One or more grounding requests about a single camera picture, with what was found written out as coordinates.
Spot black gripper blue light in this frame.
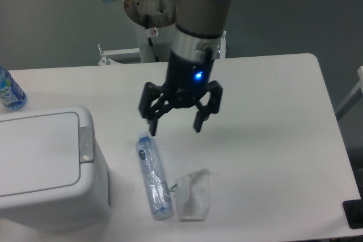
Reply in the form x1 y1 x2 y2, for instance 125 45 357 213
138 50 223 136

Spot white push-lid trash can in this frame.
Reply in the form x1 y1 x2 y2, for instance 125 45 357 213
1 106 112 231

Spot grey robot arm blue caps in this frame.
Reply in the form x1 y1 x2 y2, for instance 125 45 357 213
111 0 231 134

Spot crumpled clear plastic bag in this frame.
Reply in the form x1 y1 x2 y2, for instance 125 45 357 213
169 168 210 222

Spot clear empty plastic bottle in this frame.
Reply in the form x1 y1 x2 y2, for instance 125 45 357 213
136 132 172 220

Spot blue labelled water bottle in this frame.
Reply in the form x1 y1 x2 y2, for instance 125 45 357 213
1 67 27 110

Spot black clamp at table edge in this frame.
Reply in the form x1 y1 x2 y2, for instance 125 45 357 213
343 199 362 230

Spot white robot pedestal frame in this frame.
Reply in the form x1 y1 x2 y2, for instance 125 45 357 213
97 23 229 66

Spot black cable on pedestal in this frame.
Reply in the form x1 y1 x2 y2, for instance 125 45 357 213
143 13 161 63

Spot white frame at right edge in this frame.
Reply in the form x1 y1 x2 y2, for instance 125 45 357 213
335 66 362 120

